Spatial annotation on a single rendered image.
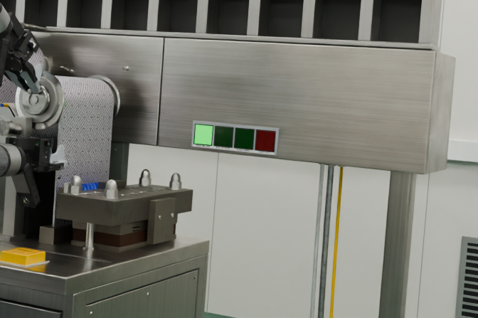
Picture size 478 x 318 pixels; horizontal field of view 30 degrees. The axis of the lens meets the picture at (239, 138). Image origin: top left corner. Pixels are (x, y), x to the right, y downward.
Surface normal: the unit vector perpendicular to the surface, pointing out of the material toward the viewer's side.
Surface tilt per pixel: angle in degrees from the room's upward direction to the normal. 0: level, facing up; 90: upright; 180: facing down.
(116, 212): 90
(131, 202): 90
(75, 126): 90
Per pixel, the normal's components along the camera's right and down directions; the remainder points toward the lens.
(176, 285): 0.91, 0.09
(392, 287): -0.42, 0.02
